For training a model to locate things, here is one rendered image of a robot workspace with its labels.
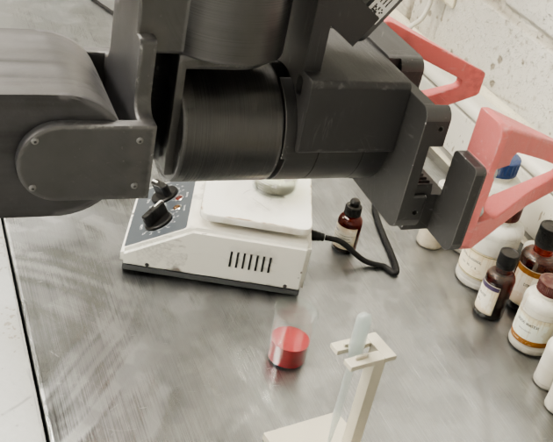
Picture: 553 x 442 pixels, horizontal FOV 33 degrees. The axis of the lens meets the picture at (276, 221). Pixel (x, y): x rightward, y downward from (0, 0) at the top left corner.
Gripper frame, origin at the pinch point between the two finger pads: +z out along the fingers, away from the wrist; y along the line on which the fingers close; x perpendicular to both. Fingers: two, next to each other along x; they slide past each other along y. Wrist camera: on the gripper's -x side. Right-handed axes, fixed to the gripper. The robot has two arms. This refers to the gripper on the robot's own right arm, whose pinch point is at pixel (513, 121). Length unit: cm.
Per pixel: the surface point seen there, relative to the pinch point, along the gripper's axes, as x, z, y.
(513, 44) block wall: 20, 48, 61
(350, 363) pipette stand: 27.7, 2.1, 11.1
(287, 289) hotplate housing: 39, 8, 35
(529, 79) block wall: 23, 48, 56
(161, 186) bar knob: 34, -3, 48
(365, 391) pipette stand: 32.2, 5.2, 12.2
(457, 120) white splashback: 33, 44, 62
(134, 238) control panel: 37, -7, 43
